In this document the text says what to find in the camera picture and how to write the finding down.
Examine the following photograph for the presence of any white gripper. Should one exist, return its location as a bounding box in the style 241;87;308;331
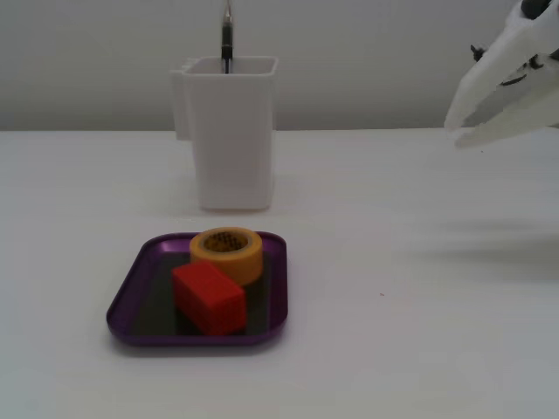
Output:
444;0;559;149

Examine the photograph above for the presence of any red cube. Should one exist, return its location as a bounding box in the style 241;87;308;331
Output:
170;260;247;336

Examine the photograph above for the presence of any white plastic pen holder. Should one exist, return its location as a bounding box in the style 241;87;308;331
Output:
169;55;280;214

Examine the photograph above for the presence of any black ballpoint pen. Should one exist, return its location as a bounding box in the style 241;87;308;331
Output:
220;0;235;73

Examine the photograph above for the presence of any yellow tape roll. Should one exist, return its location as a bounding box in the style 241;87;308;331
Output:
189;226;265;287

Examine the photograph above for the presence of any purple metal tray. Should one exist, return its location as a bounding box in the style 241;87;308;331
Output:
106;232;290;348

